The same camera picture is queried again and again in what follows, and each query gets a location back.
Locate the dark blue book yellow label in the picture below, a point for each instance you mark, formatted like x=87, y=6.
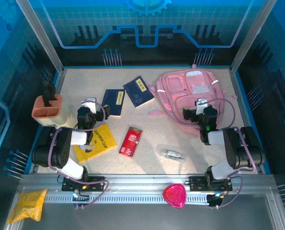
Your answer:
x=137, y=93
x=112, y=103

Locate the pink backpack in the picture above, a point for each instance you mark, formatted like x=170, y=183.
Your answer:
x=178, y=88

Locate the red pouch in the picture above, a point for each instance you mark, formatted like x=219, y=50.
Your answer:
x=130, y=142

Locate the clear plastic packet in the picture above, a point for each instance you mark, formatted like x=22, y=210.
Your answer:
x=171, y=153

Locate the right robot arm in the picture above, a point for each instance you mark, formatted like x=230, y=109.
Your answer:
x=235, y=148

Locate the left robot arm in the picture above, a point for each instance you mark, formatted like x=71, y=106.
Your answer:
x=60, y=148

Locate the yellow plastic bag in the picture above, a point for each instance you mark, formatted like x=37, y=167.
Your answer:
x=27, y=206

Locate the beige knife block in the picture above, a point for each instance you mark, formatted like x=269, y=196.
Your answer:
x=58, y=117

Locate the aluminium front beam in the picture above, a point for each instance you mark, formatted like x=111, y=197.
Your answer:
x=144, y=182

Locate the small circuit board with LEDs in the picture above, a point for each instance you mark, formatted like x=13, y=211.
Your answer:
x=216, y=196
x=81, y=197

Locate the pink heart-shaped object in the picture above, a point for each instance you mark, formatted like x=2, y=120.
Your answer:
x=174, y=195

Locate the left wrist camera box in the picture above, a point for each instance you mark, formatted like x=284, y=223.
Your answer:
x=91, y=105

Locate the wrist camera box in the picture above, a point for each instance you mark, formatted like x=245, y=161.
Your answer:
x=91, y=105
x=201, y=105

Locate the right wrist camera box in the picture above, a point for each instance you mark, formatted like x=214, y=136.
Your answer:
x=201, y=105

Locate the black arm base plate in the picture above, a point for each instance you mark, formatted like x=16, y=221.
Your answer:
x=197, y=182
x=96, y=179

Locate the aluminium frame post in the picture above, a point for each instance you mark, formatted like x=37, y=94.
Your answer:
x=40, y=36
x=252, y=36

